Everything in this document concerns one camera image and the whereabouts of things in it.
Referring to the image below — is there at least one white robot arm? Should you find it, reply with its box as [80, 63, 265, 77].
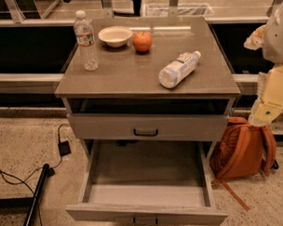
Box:
[243, 1, 283, 126]

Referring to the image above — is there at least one upright clear water bottle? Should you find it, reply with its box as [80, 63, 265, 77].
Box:
[74, 10, 99, 71]

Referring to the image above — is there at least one grey drawer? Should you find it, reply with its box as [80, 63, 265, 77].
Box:
[67, 113, 228, 141]
[66, 140, 227, 226]

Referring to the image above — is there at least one white bowl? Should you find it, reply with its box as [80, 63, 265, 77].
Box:
[98, 26, 133, 48]

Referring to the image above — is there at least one grey drawer cabinet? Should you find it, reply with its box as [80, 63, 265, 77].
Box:
[51, 13, 244, 172]

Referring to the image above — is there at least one lying clear water bottle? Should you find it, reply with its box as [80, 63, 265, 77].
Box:
[159, 50, 201, 88]

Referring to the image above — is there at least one orange backpack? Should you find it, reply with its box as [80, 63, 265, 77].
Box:
[209, 117, 276, 211]

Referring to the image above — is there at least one grey top drawer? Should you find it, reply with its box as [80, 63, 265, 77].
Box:
[67, 113, 228, 141]

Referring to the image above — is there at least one black power adapter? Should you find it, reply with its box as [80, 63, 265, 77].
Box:
[58, 140, 71, 157]

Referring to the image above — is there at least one black cable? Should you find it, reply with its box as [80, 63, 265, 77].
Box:
[0, 123, 74, 226]

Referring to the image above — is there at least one black stand leg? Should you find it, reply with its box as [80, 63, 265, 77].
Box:
[0, 164, 54, 226]

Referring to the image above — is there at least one red apple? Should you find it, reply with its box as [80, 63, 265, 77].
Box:
[132, 31, 152, 53]

